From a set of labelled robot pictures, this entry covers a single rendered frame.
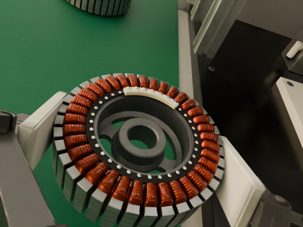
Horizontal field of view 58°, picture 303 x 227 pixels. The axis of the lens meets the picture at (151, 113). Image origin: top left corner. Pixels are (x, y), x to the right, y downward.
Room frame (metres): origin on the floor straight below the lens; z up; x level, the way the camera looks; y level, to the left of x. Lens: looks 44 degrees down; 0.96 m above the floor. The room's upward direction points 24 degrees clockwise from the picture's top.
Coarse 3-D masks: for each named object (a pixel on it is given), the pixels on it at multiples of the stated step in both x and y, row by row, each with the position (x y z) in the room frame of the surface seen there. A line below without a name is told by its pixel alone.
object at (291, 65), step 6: (300, 30) 0.47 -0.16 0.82; (294, 36) 0.47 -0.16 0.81; (300, 36) 0.46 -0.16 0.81; (294, 42) 0.46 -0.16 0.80; (288, 48) 0.46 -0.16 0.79; (282, 54) 0.47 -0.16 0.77; (300, 54) 0.43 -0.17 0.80; (288, 60) 0.44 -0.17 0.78; (294, 60) 0.43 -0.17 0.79; (300, 60) 0.42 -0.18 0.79; (288, 66) 0.43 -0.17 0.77; (294, 66) 0.42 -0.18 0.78; (300, 66) 0.43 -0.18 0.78; (294, 72) 0.43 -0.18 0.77; (300, 72) 0.43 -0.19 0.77
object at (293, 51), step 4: (296, 44) 0.43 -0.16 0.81; (300, 44) 0.43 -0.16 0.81; (292, 48) 0.43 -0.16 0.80; (296, 48) 0.43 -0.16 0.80; (300, 48) 0.43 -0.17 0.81; (288, 52) 0.44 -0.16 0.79; (292, 52) 0.43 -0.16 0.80; (296, 52) 0.43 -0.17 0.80; (288, 56) 0.43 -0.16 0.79; (292, 56) 0.43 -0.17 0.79
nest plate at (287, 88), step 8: (280, 80) 0.36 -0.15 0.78; (288, 80) 0.37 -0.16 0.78; (280, 88) 0.35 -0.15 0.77; (288, 88) 0.35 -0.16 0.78; (296, 88) 0.36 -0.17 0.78; (288, 96) 0.33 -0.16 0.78; (296, 96) 0.34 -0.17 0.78; (288, 104) 0.32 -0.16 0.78; (296, 104) 0.32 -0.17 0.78; (288, 112) 0.31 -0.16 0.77; (296, 112) 0.30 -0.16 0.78; (296, 120) 0.29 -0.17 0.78; (296, 128) 0.28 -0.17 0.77
